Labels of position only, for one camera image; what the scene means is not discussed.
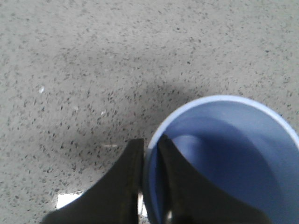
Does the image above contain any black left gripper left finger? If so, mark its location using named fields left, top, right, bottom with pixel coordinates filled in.
left=42, top=139, right=144, bottom=224

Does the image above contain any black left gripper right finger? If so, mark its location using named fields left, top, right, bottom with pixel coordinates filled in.
left=157, top=134, right=271, bottom=224

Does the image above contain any blue plastic cup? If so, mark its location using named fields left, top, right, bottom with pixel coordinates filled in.
left=143, top=95, right=299, bottom=224

